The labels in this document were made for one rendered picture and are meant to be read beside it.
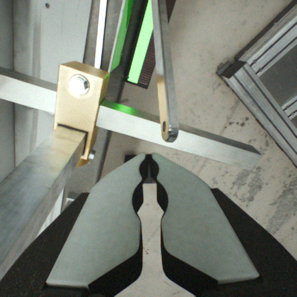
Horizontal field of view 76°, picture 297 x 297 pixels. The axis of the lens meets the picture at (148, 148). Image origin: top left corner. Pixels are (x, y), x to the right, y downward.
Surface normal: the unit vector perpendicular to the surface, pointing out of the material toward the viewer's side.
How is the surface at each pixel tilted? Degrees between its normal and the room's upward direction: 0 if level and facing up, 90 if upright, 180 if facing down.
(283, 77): 0
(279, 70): 0
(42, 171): 90
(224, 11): 0
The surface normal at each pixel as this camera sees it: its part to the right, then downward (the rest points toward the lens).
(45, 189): 0.32, -0.83
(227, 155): 0.01, 0.49
